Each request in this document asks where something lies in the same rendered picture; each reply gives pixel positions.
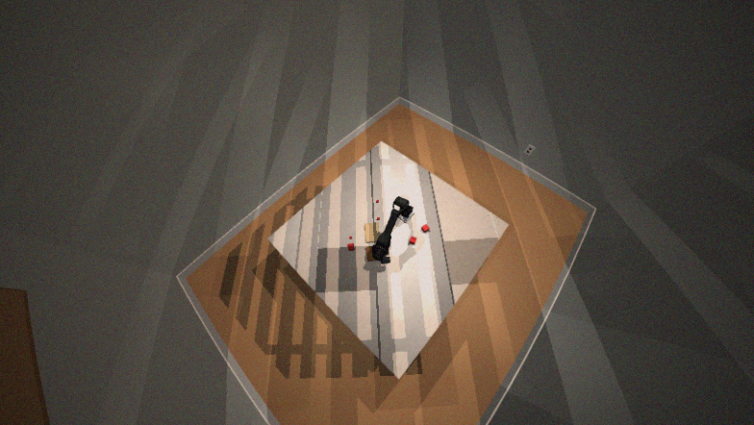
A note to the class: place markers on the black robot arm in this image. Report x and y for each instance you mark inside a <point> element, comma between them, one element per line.
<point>378,250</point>

